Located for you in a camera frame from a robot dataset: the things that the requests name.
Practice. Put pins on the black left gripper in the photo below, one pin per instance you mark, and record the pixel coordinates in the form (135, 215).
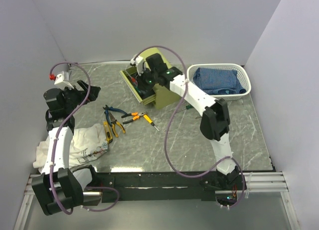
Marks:
(82, 94)

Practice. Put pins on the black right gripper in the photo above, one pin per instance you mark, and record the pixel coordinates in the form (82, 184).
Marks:
(141, 86)

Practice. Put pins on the red blue screwdriver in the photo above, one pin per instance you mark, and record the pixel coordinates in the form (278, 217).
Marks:
(132, 79)

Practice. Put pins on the green metal drawer cabinet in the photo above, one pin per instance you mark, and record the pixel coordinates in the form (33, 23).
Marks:
(160, 96)

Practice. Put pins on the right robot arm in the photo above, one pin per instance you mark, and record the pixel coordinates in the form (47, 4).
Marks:
(214, 113)

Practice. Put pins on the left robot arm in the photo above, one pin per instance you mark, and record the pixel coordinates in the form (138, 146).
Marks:
(57, 189)

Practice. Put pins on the orange black pliers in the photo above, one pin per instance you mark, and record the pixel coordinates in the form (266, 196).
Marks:
(134, 116)

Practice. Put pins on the yellow black pliers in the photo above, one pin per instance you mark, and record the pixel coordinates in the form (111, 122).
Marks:
(115, 123)

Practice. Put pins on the yellow utility knife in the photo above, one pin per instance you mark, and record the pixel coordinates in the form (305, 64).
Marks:
(108, 134)

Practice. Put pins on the long green screwdriver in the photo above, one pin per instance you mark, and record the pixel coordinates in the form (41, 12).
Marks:
(186, 108)

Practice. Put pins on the blue checkered cloth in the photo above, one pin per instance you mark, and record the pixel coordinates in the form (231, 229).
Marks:
(218, 81)

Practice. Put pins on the white plastic basket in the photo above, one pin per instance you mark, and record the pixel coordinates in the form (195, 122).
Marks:
(242, 76)

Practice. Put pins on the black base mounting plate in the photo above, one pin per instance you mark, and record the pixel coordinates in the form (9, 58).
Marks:
(205, 192)

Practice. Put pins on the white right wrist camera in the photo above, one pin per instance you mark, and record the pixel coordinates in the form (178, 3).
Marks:
(140, 63)

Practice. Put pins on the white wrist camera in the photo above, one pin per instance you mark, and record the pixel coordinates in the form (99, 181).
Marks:
(140, 63)
(62, 80)

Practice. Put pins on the blue handled pliers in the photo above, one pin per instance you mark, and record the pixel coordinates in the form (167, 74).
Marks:
(108, 111)

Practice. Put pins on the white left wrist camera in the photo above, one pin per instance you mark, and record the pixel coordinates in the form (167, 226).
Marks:
(62, 80)

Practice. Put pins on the yellow handled screwdriver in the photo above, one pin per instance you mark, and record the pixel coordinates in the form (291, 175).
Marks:
(149, 120)

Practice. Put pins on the aluminium frame rail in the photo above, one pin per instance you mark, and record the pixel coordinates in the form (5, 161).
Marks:
(256, 182)

